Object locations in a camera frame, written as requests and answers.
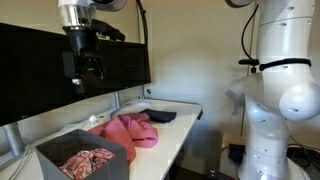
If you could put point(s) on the pink floral patterned shirt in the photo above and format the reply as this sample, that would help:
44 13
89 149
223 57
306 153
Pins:
85 162

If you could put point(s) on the large black monitor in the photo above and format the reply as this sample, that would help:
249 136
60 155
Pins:
37 72

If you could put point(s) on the dark navy shirt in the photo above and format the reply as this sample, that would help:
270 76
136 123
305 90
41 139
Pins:
160 116

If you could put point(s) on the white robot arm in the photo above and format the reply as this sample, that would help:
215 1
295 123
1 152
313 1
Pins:
283 89

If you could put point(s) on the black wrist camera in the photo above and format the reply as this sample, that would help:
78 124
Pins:
104 29

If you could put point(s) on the silver monitor stand base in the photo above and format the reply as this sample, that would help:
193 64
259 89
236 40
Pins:
118 107

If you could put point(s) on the dark grey fabric box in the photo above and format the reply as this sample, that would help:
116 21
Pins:
54 153

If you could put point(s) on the plain pink shirt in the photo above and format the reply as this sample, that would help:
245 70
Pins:
129 130

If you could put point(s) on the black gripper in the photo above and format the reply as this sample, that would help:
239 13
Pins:
82 64

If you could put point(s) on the small white figurine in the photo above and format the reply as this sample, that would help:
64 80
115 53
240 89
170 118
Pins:
93 119

